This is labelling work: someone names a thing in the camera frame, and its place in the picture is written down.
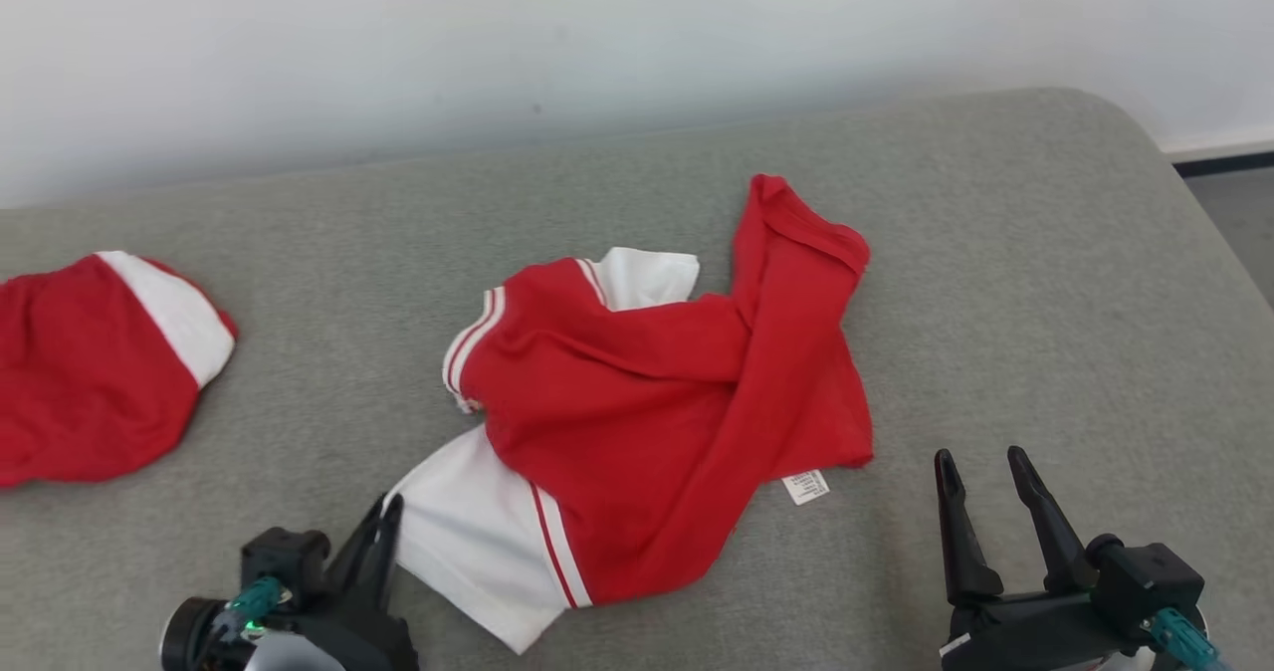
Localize red basketball jersey number 23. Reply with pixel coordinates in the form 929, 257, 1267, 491
383, 173, 877, 655

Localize black skirting board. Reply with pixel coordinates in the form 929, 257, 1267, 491
1174, 150, 1274, 177

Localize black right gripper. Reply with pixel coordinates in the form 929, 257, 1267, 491
934, 445, 1161, 671

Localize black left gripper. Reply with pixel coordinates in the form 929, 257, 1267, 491
289, 495, 419, 671

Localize red shorts with white panel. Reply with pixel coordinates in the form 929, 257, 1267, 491
0, 250, 238, 489

